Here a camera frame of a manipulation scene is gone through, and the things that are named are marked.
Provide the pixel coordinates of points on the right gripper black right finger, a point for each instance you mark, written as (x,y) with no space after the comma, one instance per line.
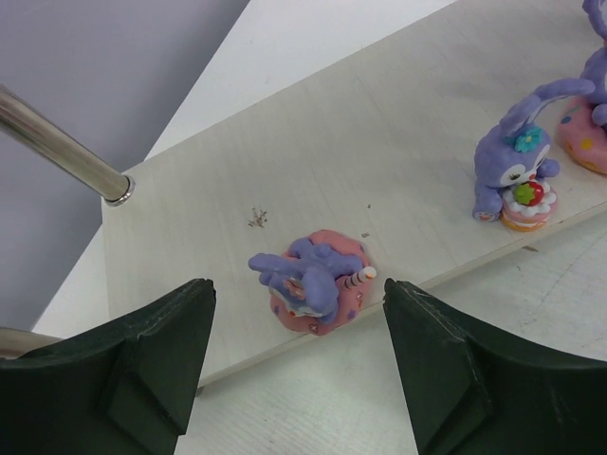
(473,388)

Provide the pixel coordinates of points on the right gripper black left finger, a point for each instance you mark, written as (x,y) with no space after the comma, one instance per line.
(124,387)

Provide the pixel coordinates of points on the purple bunny with pink base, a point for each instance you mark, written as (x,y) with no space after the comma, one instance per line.
(512,165)

